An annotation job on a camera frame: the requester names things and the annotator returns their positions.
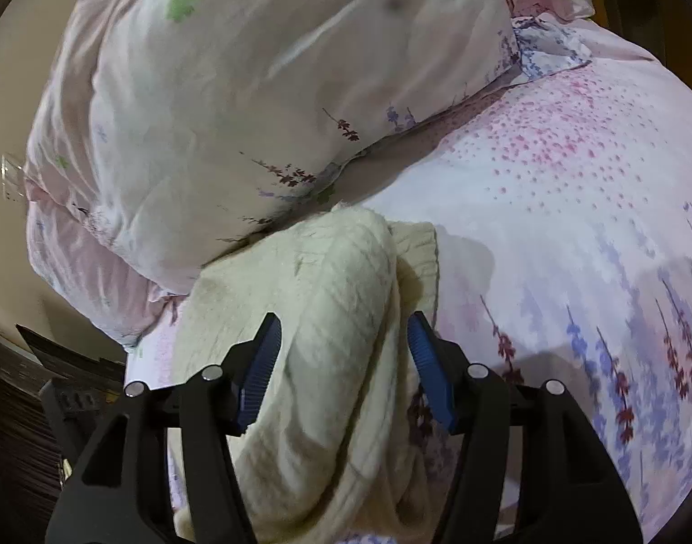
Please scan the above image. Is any white floral stained pillow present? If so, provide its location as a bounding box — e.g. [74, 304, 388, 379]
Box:
[25, 0, 593, 284]

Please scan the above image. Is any pink floral pillow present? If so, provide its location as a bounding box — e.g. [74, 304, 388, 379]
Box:
[24, 175, 182, 349]

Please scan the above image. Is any wooden headboard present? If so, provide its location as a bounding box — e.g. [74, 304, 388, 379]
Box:
[566, 0, 692, 63]

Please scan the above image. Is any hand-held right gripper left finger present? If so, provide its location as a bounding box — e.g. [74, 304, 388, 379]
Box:
[44, 311, 283, 544]

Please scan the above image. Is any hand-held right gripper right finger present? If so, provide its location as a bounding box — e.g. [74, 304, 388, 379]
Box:
[407, 311, 644, 544]

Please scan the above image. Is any pink floral bed sheet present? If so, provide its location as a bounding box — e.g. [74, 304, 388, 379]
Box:
[125, 17, 692, 544]

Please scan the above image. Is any wall socket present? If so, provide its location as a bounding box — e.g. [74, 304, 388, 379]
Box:
[0, 152, 26, 202]

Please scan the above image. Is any cream cable-knit cardigan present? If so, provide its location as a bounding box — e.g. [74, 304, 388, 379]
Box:
[170, 204, 465, 544]

